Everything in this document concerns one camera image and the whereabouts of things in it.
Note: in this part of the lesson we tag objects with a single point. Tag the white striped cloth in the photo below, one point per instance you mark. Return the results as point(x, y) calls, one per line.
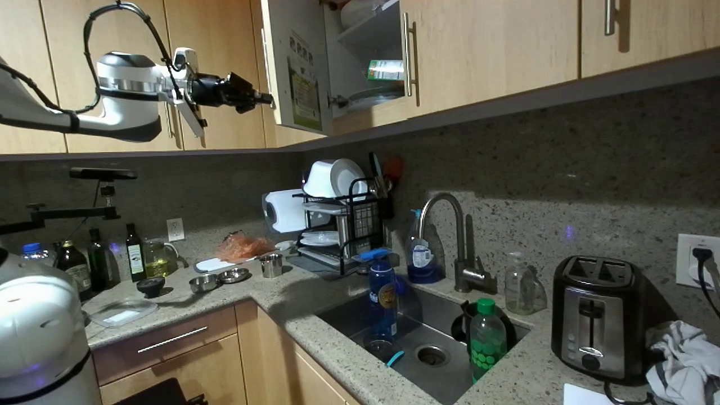
point(683, 360)

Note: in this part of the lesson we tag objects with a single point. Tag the white square bowl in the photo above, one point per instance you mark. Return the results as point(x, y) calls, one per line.
point(319, 180)

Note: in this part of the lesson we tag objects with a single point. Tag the white paper sheet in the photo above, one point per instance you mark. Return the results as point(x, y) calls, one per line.
point(585, 395)

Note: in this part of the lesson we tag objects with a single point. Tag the small steel bowl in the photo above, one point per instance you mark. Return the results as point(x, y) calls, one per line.
point(203, 283)
point(234, 275)

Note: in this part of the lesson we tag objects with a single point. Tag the white flat plate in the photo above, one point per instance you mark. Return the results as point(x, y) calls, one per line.
point(211, 264)

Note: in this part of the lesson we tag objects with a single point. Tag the stack of white dishes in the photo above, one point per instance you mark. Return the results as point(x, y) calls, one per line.
point(319, 238)

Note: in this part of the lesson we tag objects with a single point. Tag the clear bottle with blue cap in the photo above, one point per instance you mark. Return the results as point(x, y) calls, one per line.
point(36, 253)

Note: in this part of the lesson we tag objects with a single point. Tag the paper towel roll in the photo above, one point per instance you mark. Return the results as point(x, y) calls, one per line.
point(289, 211)

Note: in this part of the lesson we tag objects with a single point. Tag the black pot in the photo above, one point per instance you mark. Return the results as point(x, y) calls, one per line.
point(458, 326)

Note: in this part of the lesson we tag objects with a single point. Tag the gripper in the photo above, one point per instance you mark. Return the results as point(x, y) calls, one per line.
point(214, 90)

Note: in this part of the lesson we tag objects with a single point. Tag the wooden drawer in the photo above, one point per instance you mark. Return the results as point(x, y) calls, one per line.
point(169, 340)

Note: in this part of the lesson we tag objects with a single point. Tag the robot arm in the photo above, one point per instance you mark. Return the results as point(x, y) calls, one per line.
point(126, 109)

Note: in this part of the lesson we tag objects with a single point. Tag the steel cup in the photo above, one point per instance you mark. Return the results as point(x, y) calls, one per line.
point(271, 265)

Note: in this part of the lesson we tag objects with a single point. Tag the drinking glass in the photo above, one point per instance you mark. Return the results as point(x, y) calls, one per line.
point(379, 349)

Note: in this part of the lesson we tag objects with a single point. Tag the wooden wall cupboard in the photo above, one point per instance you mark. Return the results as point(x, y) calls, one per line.
point(495, 50)

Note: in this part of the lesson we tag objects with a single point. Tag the round dark oil bottle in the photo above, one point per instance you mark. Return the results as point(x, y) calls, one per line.
point(74, 270)

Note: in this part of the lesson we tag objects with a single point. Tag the white round plate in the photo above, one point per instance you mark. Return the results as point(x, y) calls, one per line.
point(346, 177)

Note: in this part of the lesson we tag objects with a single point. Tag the orange plastic bag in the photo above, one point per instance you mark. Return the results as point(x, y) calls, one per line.
point(244, 246)

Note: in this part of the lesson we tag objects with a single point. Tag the small black bowl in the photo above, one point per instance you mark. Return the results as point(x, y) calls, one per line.
point(151, 286)

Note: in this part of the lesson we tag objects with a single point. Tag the white wall socket with plug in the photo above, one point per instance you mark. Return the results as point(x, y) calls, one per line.
point(686, 264)

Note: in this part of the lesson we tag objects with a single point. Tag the open cupboard door with stickers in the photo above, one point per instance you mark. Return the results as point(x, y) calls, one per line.
point(289, 84)

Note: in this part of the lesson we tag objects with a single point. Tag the white bowl in cupboard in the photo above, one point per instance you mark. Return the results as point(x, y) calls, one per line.
point(360, 11)

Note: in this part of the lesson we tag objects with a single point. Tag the green plastic bottle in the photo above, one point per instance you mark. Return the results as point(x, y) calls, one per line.
point(486, 343)

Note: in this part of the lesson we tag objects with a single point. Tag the blue drinking bottle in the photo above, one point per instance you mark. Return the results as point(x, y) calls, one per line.
point(382, 292)

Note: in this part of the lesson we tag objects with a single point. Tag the stack of plates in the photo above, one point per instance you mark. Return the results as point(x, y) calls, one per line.
point(374, 97)

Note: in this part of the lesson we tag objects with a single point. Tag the slim dark green bottle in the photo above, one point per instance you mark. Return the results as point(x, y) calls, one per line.
point(98, 261)

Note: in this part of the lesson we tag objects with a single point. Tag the dark bottle with white label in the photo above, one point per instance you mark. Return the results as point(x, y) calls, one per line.
point(135, 256)

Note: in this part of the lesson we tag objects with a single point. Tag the camera on mount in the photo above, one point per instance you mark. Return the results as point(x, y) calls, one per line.
point(104, 174)

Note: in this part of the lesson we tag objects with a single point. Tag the wide wooden cupboard door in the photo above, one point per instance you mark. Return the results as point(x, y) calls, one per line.
point(495, 50)

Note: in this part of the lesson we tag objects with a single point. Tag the steel tap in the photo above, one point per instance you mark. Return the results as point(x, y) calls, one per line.
point(461, 247)

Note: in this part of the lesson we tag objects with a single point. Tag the empty glass bottle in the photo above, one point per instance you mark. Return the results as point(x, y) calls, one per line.
point(520, 289)

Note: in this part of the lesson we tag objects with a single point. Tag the clear plastic container lid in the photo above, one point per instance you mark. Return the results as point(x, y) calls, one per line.
point(121, 314)

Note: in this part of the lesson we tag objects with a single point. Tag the glass jar of yellow oil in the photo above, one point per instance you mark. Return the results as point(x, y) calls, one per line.
point(157, 260)

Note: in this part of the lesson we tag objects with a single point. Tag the bunch of kitchen utensils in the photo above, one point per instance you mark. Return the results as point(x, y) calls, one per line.
point(379, 177)

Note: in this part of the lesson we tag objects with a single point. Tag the black and steel toaster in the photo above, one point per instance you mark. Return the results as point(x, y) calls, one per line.
point(596, 320)

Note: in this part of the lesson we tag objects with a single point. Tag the blue dish soap bottle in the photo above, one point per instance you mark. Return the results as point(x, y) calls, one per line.
point(422, 253)

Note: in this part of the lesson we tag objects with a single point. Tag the steel sink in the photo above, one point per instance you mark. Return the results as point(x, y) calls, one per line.
point(427, 337)

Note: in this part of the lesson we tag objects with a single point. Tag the green and white box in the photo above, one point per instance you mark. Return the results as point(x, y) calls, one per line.
point(387, 70)

